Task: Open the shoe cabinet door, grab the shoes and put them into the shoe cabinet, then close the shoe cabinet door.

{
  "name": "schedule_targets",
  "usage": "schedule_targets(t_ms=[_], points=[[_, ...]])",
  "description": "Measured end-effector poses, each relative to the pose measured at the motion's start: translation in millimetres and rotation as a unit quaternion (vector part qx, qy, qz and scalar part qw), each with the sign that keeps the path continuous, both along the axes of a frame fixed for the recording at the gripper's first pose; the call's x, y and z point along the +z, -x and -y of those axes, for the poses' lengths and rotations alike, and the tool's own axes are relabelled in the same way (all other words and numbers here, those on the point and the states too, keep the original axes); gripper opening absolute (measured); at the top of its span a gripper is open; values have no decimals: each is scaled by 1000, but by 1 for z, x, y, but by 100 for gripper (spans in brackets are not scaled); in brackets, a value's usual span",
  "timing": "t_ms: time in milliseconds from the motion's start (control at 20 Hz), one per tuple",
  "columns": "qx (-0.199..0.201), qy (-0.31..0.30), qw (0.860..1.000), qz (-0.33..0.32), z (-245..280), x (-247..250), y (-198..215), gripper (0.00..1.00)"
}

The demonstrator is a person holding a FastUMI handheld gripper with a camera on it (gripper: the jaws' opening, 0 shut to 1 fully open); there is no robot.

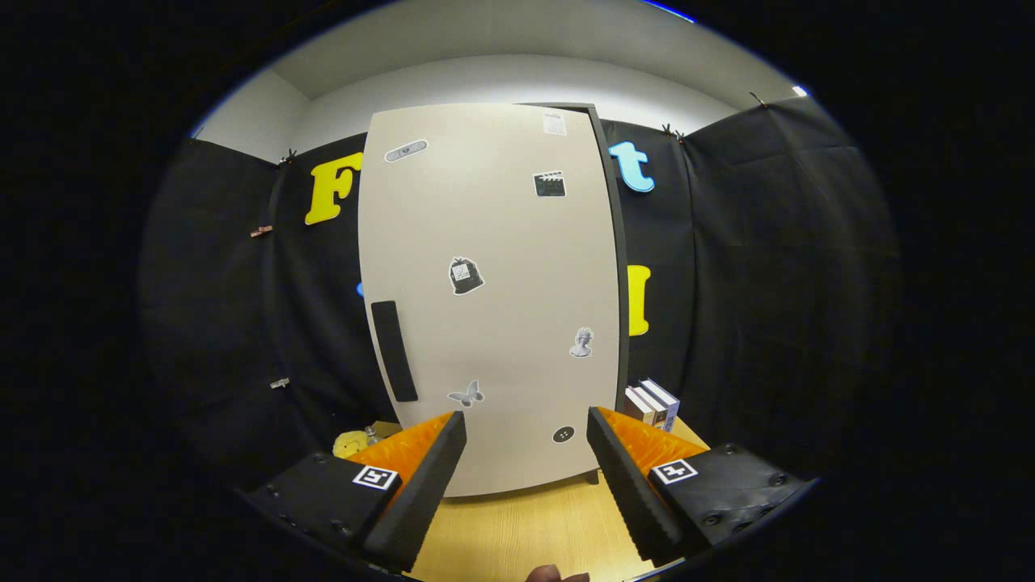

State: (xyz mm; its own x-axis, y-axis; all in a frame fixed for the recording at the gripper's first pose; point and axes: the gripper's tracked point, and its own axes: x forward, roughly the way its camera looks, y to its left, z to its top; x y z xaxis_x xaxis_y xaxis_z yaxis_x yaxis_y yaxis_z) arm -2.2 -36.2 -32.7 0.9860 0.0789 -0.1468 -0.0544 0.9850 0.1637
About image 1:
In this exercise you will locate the black backdrop cloth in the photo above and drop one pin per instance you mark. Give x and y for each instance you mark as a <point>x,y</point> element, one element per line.
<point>768,283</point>

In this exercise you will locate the green label bottle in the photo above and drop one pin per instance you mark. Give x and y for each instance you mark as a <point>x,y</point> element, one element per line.
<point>372,436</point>

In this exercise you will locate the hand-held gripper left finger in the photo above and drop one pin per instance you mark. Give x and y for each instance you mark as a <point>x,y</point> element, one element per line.
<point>420,501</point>

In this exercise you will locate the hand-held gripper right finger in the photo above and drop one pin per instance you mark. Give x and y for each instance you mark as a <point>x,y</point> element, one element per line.
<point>631,501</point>

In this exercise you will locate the dark grey shoe cabinet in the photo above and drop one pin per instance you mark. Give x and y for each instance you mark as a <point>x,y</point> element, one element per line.
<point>623,323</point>

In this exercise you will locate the brown spine book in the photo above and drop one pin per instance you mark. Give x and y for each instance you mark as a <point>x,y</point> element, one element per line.
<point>653,412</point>

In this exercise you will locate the white spine book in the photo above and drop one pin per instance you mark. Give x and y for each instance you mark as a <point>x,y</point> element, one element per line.
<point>635,408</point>

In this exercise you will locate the beige shoe cabinet door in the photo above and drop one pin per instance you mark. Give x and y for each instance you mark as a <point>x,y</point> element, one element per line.
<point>501,323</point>

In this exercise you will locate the grey blue spine book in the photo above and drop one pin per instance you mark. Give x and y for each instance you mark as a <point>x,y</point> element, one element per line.
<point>667,402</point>

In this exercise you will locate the yellow plush toy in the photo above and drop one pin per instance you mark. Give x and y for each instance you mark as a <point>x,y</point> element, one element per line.
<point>349,445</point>

